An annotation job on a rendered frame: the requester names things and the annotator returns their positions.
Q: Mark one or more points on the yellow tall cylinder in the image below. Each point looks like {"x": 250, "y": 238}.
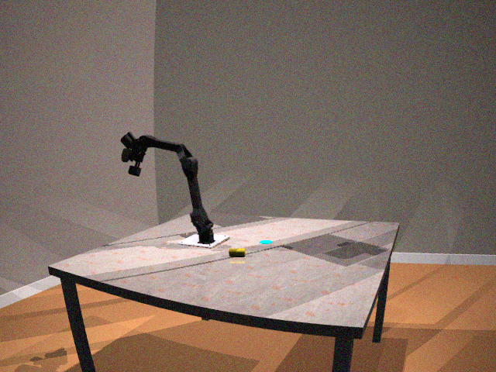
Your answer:
{"x": 237, "y": 252}

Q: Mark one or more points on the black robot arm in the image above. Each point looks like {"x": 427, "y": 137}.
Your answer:
{"x": 199, "y": 217}

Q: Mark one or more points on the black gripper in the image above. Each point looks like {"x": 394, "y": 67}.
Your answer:
{"x": 135, "y": 170}

